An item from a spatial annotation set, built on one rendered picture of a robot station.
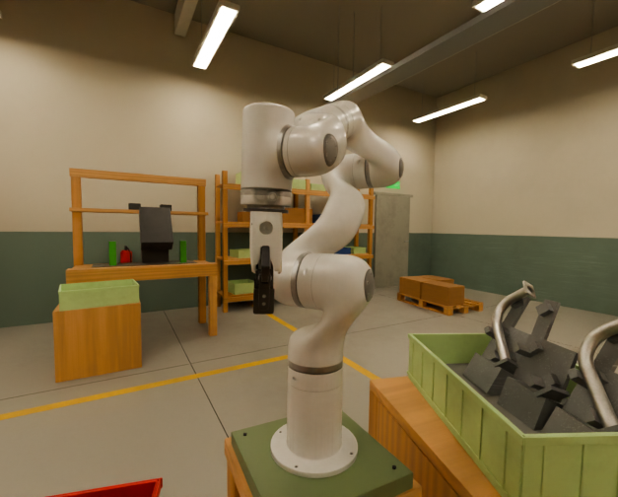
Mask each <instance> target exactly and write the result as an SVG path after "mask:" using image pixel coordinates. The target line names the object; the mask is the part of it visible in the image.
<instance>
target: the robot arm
mask: <svg viewBox="0 0 618 497"><path fill-rule="evenodd" d="M346 149H347V150H349V151H351V152H353V153H355V154H348V155H345V154H346ZM403 171H404V163H403V160H402V158H401V156H400V154H399V153H398V152H397V150H396V149H395V148H394V147H393V146H391V145H390V144H389V143H387V142H386V141H384V140H382V139H381V138H379V137H378V136H376V135H375V134H374V133H373V132H372V131H371V130H370V129H369V127H368V126H367V124H366V122H365V120H364V117H363V115H362V112H361V111H360V109H359V107H358V106H357V105H356V104H354V103H353V102H350V101H338V102H335V103H331V104H329V105H325V106H320V107H317V108H314V109H311V110H309V111H306V112H303V113H301V114H300V115H298V116H297V117H295V114H294V112H293V111H292V110H291V109H289V108H288V107H286V106H282V105H278V104H272V103H255V104H251V105H248V106H246V107H245V108H244V109H243V111H242V140H241V180H240V204H241V205H247V206H246V208H243V210H242V211H245V212H250V239H249V240H250V262H251V271H252V272H253V273H255V277H254V288H253V313H254V314H256V315H271V314H273V313H274V299H275V300H277V301H278V302H280V303H282V304H284V305H287V306H292V307H299V308H307V309H314V310H322V311H323V317H322V319H321V321H319V322H317V323H313V324H310V325H306V326H303V327H301V328H299V329H297V330H295V331H294V332H293V333H292V335H291V336H290V339H289V345H288V388H287V424H285V425H283V426H282V427H281V428H279V429H278V430H277V431H276V432H275V434H274V435H273V437H272V439H271V446H270V451H271V456H272V458H273V460H274V461H275V462H276V463H277V464H278V465H279V466H281V467H282V468H283V469H285V470H286V471H288V472H290V473H292V474H294V475H297V476H302V477H308V478H324V477H329V476H333V475H336V474H339V473H341V472H343V471H345V470H346V469H348V468H349V467H350V466H351V465H352V464H353V463H354V462H355V460H356V458H357V454H358V443H357V440H356V438H355V436H354V435H353V434H352V432H351V431H350V430H348V429H347V428H346V427H344V426H342V391H343V348H344V340H345V336H346V334H347V331H348V329H349V328H350V326H351V325H352V323H353V322H354V321H355V319H356V318H357V317H358V316H359V315H360V313H361V312H362V311H363V310H364V309H365V308H366V306H367V305H368V304H369V302H370V301H371V299H372V297H373V294H374V291H375V288H376V287H375V277H374V275H373V272H372V270H371V268H370V267H369V265H368V264H367V263H366V262H365V261H364V260H362V259H361V258H359V257H356V256H354V255H349V254H335V253H336V252H338V251H339V250H341V249H343V248H344V247H346V246H347V245H348V244H349V243H350V242H351V241H352V240H353V238H354V237H355V235H356V234H357V232H358V230H359V228H360V226H361V223H362V220H363V217H364V214H365V210H366V204H365V200H364V197H363V195H362V194H361V192H360V191H359V190H358V189H363V188H379V187H387V186H391V185H393V184H395V183H397V182H398V181H399V180H400V179H401V177H402V175H403ZM316 176H321V179H322V182H323V185H324V187H325V189H326V191H327V192H328V194H329V198H328V200H327V203H326V205H325V207H324V209H323V211H322V213H321V215H320V217H319V218H318V219H317V221H316V222H315V223H314V224H313V225H312V226H311V227H310V228H309V229H308V230H306V231H305V232H304V233H303V234H301V235H300V236H299V237H298V238H296V239H295V240H294V241H293V242H291V243H290V244H289V245H288V246H287V247H286V248H284V249H283V250H282V247H283V219H282V213H289V210H285V207H292V183H293V179H294V178H302V177H316Z"/></svg>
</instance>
